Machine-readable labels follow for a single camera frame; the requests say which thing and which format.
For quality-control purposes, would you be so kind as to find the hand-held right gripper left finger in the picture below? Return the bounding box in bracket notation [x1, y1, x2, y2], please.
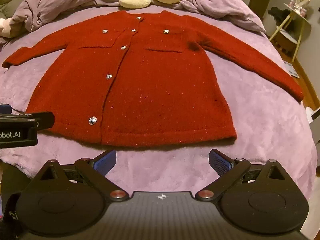
[23, 149, 129, 202]

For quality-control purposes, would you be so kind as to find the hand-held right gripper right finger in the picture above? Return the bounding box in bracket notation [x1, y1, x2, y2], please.
[196, 149, 298, 202]

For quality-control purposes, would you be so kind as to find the red knit cardigan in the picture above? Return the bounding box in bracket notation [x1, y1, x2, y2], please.
[2, 10, 304, 147]

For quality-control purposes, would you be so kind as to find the dark cloth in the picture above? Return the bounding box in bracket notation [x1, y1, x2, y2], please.
[0, 193, 25, 233]

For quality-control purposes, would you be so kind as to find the pink and white plush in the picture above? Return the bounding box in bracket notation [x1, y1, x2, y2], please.
[0, 17, 16, 38]

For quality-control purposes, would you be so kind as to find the white object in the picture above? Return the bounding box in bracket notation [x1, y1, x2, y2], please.
[305, 106, 320, 124]

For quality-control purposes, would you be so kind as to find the printed paper sheet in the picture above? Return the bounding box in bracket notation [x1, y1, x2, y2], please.
[282, 60, 300, 78]

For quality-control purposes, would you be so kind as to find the purple duvet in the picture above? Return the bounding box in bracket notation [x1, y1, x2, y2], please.
[9, 0, 266, 39]

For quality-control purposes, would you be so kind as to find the yellow side shelf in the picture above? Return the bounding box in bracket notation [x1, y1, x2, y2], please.
[269, 2, 312, 63]

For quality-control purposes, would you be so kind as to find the black bag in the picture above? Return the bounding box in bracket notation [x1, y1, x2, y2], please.
[268, 6, 292, 27]

